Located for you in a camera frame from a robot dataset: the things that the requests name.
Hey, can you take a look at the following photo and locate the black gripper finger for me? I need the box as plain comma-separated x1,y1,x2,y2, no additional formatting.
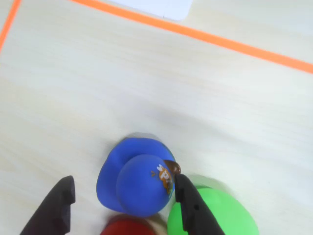
19,175,76,235
174,173,225,235

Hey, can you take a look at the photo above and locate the white paper with black bar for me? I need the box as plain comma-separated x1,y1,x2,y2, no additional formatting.
107,0,193,22

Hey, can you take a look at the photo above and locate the green rubber duck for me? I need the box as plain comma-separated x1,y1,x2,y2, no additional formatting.
167,186,260,235

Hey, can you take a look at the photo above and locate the orange tape strip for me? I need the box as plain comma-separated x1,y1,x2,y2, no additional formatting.
0,0,22,53
69,0,313,75

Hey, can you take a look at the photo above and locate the red rubber duck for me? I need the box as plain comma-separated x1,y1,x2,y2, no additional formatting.
99,218,157,235

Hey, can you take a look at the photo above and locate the blue rubber duck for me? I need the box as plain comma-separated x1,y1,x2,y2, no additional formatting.
96,137,182,218

